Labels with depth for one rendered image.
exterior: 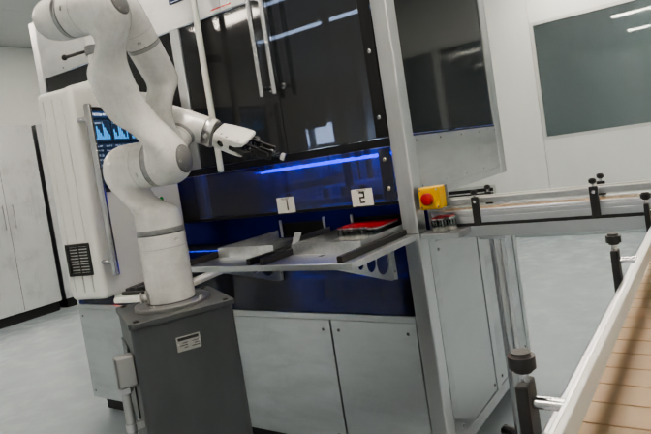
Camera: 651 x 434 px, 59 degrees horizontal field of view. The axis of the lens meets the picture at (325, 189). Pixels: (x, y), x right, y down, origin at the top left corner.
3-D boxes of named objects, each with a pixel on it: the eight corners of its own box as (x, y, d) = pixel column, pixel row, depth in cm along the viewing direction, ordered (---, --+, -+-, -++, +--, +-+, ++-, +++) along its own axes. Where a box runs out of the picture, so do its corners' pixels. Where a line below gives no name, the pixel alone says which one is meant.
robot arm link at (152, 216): (167, 234, 139) (151, 138, 138) (105, 241, 145) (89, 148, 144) (193, 227, 151) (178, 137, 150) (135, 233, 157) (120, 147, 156)
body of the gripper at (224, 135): (207, 128, 159) (245, 140, 158) (222, 115, 168) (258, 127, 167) (204, 151, 163) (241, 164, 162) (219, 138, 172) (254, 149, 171)
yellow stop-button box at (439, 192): (429, 206, 191) (426, 185, 191) (449, 205, 187) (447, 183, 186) (419, 210, 185) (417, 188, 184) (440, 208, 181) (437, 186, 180)
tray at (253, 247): (278, 238, 232) (277, 230, 231) (330, 235, 217) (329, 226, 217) (218, 257, 204) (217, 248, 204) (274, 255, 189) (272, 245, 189)
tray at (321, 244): (349, 234, 212) (347, 225, 212) (412, 231, 197) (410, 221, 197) (293, 255, 184) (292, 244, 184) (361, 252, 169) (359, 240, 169)
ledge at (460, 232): (438, 232, 198) (438, 227, 198) (474, 230, 191) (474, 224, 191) (421, 239, 187) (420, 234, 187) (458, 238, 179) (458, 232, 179)
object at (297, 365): (226, 347, 392) (204, 221, 387) (534, 375, 273) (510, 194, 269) (96, 413, 310) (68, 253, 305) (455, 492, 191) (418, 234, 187)
